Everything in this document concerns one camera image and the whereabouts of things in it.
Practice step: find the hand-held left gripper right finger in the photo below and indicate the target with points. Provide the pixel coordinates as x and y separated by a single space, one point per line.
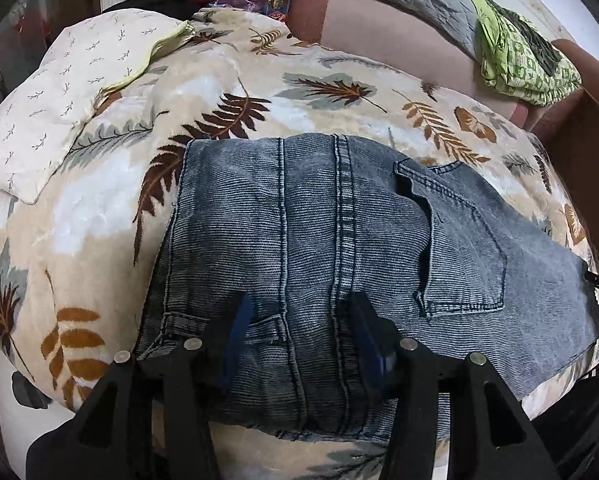
374 342

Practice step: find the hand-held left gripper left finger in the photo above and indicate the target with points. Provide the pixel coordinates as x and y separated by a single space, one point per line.
237 332

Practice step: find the grey denim pants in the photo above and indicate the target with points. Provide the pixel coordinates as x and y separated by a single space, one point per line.
304 220

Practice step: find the leaf print fleece blanket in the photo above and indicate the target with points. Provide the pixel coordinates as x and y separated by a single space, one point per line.
129 220

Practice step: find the brown cardboard box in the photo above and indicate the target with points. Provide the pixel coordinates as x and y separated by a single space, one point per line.
584 160

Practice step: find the white sprig print pillow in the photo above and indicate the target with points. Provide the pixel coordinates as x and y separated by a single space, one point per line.
69 90

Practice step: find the pink brown sofa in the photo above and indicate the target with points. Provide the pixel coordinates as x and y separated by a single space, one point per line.
379 45

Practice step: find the green patterned cloth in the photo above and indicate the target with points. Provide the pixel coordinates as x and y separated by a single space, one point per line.
519 60

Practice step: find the blue snack packets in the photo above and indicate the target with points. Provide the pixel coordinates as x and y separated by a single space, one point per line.
274 7

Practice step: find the black cloth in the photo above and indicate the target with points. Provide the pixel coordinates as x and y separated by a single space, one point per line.
149 10

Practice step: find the glass cabinet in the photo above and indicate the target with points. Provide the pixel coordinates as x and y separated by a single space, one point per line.
24 30

